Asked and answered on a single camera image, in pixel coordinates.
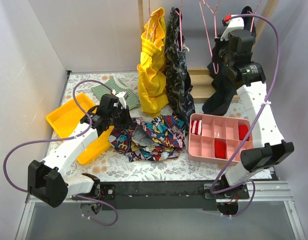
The pink divided organiser tray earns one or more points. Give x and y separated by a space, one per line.
201 148

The dark leaf print shorts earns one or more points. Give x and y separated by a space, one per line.
178 81

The yellow shorts on hanger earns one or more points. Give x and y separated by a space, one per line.
151 77

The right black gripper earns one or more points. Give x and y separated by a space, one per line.
219 55

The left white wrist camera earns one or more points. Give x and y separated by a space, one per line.
122 97

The red cloth front compartment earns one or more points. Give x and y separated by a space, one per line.
220 149

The green striped folded shirt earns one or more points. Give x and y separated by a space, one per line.
117 85

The pink hanger under leaf shorts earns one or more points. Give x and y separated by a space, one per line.
180 36

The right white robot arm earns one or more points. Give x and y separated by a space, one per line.
269 146

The red folded cloth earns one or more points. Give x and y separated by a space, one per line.
242 131

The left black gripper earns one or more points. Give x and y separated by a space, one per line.
125 120

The pink hanger under yellow shorts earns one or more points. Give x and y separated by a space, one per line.
151 24

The yellow plastic tray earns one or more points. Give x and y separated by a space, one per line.
65 119

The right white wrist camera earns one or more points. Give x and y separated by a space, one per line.
231 25

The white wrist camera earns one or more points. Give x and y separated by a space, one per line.
231 25
122 97

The colourful comic print shorts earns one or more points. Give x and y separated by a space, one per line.
156 141

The pink wire hanger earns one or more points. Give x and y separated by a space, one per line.
214 13

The pink hanger under navy shorts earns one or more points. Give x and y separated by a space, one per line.
254 12

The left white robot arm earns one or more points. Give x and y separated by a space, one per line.
46 178

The red white striped sock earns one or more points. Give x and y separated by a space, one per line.
196 127

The wooden clothes rack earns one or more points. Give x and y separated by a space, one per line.
201 79

